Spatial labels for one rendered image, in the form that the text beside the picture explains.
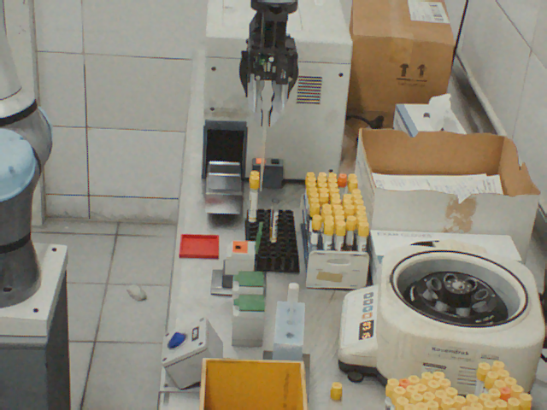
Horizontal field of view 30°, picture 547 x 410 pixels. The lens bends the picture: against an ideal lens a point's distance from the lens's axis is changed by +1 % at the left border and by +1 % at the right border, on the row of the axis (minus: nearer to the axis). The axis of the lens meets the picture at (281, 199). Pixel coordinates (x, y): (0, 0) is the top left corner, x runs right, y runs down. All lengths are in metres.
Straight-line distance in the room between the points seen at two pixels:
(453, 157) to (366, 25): 0.52
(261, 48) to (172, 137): 1.93
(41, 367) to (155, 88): 1.88
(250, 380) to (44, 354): 0.35
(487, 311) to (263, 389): 0.35
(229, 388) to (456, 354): 0.32
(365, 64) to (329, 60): 0.42
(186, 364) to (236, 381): 0.09
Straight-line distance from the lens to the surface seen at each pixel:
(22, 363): 1.57
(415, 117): 2.18
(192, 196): 1.91
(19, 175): 1.47
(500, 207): 1.73
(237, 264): 1.60
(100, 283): 3.23
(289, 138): 1.94
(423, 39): 2.28
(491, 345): 1.41
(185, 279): 1.66
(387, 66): 2.30
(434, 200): 1.70
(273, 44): 1.48
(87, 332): 3.02
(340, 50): 1.87
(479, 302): 1.50
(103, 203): 3.54
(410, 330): 1.40
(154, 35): 3.26
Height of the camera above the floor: 1.80
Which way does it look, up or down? 29 degrees down
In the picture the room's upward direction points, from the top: 4 degrees clockwise
